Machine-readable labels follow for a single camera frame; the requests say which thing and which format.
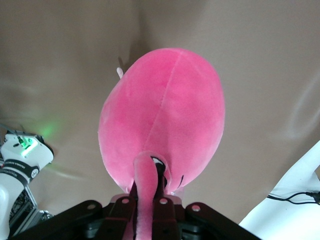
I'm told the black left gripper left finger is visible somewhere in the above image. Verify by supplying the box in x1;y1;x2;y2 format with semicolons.
9;196;138;240

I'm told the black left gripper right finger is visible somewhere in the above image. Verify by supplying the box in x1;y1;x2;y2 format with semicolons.
151;196;262;240

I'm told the white pink plush puppy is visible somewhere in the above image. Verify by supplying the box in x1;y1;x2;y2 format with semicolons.
116;56;125;79

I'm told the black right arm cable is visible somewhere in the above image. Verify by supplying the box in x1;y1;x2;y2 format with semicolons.
266;190;320;205

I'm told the pink round plush toy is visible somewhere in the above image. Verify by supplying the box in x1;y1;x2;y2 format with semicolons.
96;47;227;240

